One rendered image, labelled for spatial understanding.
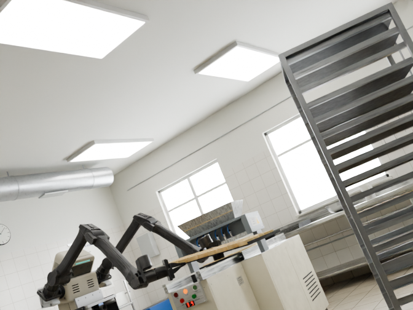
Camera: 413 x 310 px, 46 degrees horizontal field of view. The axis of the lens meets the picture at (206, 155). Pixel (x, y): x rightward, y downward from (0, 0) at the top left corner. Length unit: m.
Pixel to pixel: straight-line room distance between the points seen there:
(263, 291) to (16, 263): 4.47
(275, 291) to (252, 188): 3.55
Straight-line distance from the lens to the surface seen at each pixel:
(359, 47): 2.75
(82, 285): 3.06
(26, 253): 7.78
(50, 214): 8.22
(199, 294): 3.45
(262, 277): 4.03
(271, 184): 7.23
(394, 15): 2.79
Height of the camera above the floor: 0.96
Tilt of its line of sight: 11 degrees up
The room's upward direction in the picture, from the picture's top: 22 degrees counter-clockwise
